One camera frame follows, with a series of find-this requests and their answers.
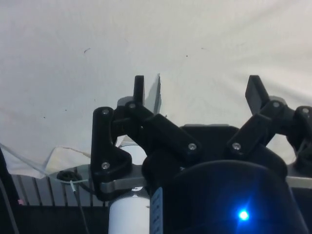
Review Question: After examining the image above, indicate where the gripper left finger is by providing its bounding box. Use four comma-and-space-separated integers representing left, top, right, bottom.
91, 75, 203, 202

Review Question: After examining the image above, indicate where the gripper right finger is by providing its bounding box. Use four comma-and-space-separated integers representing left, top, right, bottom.
226, 75, 312, 171

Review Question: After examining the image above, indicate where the black cable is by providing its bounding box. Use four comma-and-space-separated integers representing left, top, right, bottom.
58, 170, 92, 234

